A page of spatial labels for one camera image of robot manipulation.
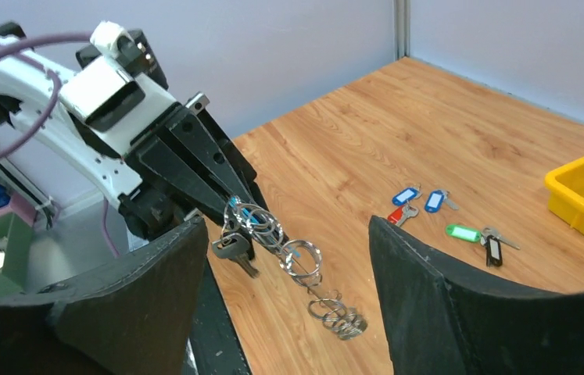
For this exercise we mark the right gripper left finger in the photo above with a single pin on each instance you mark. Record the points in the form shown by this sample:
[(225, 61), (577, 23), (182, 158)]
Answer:
[(132, 315)]

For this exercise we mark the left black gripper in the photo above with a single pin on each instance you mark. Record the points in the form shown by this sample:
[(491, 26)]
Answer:
[(185, 161)]

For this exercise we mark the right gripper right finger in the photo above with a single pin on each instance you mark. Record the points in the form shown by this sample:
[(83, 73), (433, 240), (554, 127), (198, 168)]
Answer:
[(444, 316)]

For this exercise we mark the black tagged key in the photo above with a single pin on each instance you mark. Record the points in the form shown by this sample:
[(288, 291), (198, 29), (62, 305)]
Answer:
[(235, 247)]

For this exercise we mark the large keyring with small rings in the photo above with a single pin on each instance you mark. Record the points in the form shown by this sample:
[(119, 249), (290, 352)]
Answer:
[(299, 259)]

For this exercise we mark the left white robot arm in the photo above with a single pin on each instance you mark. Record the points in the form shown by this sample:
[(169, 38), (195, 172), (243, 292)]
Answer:
[(33, 71)]

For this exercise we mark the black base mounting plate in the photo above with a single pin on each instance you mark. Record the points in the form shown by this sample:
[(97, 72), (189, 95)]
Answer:
[(213, 346)]

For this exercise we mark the green tag key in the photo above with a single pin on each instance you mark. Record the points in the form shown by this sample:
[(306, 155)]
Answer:
[(463, 233)]

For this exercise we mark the red tag key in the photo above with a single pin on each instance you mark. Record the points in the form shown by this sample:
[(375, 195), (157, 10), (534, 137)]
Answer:
[(402, 214)]

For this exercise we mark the blue tag key left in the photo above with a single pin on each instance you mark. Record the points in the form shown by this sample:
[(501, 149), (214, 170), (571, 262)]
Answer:
[(406, 195)]

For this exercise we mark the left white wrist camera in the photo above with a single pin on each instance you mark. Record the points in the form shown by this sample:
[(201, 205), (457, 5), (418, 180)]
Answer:
[(120, 91)]

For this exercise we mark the right aluminium corner post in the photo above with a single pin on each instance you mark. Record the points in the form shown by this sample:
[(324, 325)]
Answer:
[(402, 25)]

